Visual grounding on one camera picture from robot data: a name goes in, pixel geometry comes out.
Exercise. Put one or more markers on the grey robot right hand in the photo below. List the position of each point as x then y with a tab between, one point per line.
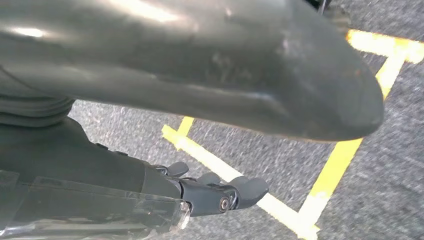
82	185

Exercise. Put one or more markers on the yellow floor tape square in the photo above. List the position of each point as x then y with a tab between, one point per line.
331	172

